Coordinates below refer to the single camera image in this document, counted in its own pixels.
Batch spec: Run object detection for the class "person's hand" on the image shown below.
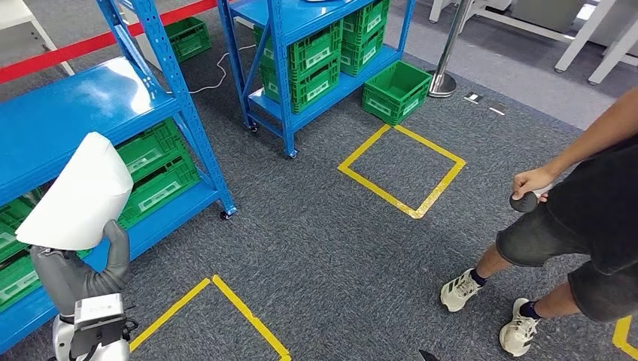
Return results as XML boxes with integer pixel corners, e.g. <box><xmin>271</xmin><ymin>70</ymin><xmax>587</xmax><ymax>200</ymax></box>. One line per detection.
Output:
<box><xmin>512</xmin><ymin>166</ymin><xmax>557</xmax><ymax>203</ymax></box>

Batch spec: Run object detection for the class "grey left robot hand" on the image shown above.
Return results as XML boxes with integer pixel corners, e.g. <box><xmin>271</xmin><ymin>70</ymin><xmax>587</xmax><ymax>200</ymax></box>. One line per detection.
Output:
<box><xmin>29</xmin><ymin>220</ymin><xmax>132</xmax><ymax>317</ymax></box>

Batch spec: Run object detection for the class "black handheld controller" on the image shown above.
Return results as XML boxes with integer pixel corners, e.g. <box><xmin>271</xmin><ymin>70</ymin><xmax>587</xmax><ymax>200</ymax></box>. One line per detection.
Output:
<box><xmin>508</xmin><ymin>184</ymin><xmax>554</xmax><ymax>214</ymax></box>

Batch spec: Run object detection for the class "white curved plastic part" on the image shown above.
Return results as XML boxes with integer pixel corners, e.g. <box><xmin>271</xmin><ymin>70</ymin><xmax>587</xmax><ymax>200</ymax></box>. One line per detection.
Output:
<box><xmin>14</xmin><ymin>132</ymin><xmax>135</xmax><ymax>251</ymax></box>

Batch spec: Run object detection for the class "blue steel shelf rack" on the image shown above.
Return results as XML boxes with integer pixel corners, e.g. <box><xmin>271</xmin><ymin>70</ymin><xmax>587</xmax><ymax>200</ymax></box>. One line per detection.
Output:
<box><xmin>0</xmin><ymin>0</ymin><xmax>238</xmax><ymax>356</ymax></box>
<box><xmin>217</xmin><ymin>0</ymin><xmax>417</xmax><ymax>159</ymax></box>

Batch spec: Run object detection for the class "person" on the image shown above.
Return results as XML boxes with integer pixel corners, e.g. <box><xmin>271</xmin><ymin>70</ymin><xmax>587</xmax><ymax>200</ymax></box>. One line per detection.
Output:
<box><xmin>439</xmin><ymin>84</ymin><xmax>638</xmax><ymax>358</ymax></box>

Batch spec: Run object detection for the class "yellow floor tape square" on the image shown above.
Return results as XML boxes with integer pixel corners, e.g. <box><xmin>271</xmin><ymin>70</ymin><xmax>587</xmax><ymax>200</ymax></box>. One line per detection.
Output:
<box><xmin>128</xmin><ymin>275</ymin><xmax>293</xmax><ymax>361</ymax></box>

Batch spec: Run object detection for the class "red barrier belt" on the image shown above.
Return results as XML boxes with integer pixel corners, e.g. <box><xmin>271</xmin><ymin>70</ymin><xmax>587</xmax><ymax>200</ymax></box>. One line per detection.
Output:
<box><xmin>0</xmin><ymin>0</ymin><xmax>219</xmax><ymax>86</ymax></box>

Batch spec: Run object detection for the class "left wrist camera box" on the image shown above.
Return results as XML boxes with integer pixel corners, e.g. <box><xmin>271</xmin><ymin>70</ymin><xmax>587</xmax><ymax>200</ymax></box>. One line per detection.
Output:
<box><xmin>69</xmin><ymin>293</ymin><xmax>128</xmax><ymax>359</ymax></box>

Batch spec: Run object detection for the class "silver stanchion post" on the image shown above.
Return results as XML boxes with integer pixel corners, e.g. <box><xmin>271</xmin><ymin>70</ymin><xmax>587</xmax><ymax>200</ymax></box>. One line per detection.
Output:
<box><xmin>427</xmin><ymin>0</ymin><xmax>475</xmax><ymax>99</ymax></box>

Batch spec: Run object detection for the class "white desk frame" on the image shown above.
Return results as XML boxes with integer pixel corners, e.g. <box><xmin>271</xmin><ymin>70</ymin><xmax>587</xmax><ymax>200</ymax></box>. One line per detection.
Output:
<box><xmin>428</xmin><ymin>0</ymin><xmax>570</xmax><ymax>45</ymax></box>
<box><xmin>554</xmin><ymin>0</ymin><xmax>638</xmax><ymax>86</ymax></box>

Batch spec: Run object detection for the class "white floor cable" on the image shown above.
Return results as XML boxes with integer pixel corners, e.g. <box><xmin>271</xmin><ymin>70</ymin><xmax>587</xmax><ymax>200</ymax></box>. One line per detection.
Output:
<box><xmin>166</xmin><ymin>44</ymin><xmax>257</xmax><ymax>96</ymax></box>

